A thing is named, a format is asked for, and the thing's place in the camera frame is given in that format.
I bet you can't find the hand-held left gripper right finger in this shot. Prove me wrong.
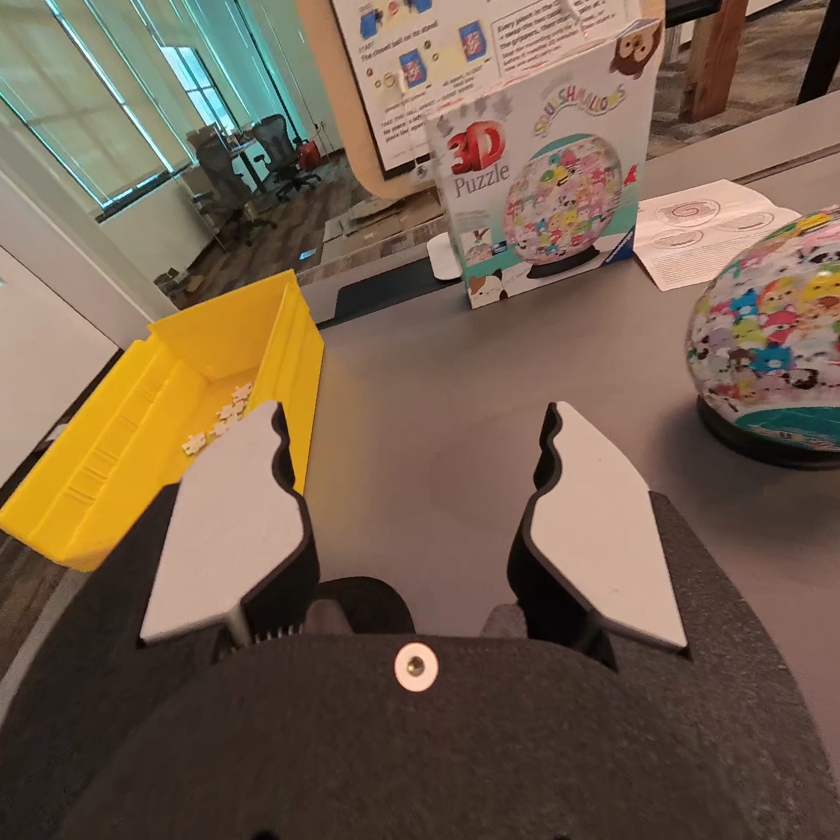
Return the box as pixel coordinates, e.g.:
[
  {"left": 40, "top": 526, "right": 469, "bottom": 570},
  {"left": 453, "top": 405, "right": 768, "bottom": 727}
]
[{"left": 507, "top": 400, "right": 690, "bottom": 657}]

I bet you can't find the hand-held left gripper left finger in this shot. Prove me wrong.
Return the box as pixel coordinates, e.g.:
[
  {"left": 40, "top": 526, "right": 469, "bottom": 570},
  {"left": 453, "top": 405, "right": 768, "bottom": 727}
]
[{"left": 139, "top": 400, "right": 321, "bottom": 648}]

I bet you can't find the pile of white puzzle pieces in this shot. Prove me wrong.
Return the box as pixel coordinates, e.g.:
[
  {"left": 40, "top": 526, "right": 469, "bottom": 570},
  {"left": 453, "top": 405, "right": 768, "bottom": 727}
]
[{"left": 182, "top": 381, "right": 255, "bottom": 458}]

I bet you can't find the yellow plastic bin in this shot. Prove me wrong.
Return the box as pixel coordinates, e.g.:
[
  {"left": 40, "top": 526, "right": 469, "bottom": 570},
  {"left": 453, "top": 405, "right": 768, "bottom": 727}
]
[{"left": 0, "top": 269, "right": 326, "bottom": 572}]

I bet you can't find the black ball stand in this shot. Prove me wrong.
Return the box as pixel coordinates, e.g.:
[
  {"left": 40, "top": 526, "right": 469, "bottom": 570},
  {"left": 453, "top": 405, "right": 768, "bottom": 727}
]
[{"left": 696, "top": 394, "right": 840, "bottom": 469}]

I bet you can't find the colourful puzzle ball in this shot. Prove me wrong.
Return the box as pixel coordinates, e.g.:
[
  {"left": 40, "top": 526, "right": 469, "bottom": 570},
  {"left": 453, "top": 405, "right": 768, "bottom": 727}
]
[{"left": 684, "top": 206, "right": 840, "bottom": 454}]

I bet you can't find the puzzle box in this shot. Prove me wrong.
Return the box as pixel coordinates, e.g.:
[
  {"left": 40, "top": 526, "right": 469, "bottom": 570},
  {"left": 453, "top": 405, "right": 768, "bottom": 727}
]
[{"left": 425, "top": 20, "right": 665, "bottom": 311}]

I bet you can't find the folded instruction leaflet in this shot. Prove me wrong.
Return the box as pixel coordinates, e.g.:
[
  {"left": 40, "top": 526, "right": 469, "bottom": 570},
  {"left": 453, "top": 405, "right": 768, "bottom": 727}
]
[{"left": 633, "top": 178, "right": 805, "bottom": 291}]

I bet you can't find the white board stand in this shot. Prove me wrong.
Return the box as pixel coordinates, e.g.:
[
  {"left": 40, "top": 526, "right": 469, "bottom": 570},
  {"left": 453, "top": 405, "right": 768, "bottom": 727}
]
[{"left": 427, "top": 233, "right": 466, "bottom": 283}]

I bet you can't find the flat cardboard sheet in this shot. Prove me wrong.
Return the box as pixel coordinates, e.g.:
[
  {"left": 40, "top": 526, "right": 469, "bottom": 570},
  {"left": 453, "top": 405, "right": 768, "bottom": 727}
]
[{"left": 325, "top": 197, "right": 447, "bottom": 247}]

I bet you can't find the black mesh office chair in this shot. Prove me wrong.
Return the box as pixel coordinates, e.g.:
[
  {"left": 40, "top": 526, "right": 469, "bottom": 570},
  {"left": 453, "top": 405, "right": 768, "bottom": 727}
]
[
  {"left": 252, "top": 113, "right": 322, "bottom": 201},
  {"left": 196, "top": 138, "right": 277, "bottom": 247}
]

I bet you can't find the large window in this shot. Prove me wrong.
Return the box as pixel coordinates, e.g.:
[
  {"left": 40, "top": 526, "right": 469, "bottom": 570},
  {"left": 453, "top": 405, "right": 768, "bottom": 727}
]
[{"left": 0, "top": 0, "right": 309, "bottom": 224}]

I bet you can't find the wooden display board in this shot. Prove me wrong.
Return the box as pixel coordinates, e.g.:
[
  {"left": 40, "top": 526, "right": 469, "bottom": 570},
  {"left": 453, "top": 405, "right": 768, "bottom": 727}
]
[{"left": 298, "top": 0, "right": 667, "bottom": 198}]

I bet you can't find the printed instruction sheet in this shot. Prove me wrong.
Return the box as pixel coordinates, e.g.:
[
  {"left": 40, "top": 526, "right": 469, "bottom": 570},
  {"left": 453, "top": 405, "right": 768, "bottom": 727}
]
[{"left": 331, "top": 0, "right": 647, "bottom": 179}]

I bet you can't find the wooden post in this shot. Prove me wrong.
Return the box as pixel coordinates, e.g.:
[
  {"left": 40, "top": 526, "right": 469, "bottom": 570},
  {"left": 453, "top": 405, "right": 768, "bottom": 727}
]
[{"left": 682, "top": 0, "right": 749, "bottom": 123}]

